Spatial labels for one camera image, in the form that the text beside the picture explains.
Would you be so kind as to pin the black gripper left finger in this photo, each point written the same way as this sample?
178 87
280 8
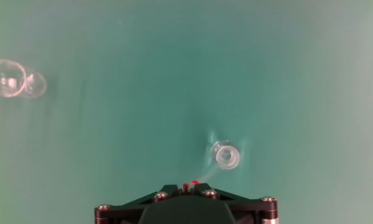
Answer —
118 213

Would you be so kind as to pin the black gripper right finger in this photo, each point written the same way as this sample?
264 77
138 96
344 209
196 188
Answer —
255 211

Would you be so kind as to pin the glass dropper with red bulb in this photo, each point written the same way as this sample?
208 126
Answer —
186 186

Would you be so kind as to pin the small clear glass bottle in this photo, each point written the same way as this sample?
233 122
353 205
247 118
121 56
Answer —
226 155

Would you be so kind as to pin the green table mat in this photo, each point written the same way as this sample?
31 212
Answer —
174 93

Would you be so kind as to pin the small glass beaker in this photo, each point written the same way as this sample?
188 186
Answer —
9 79

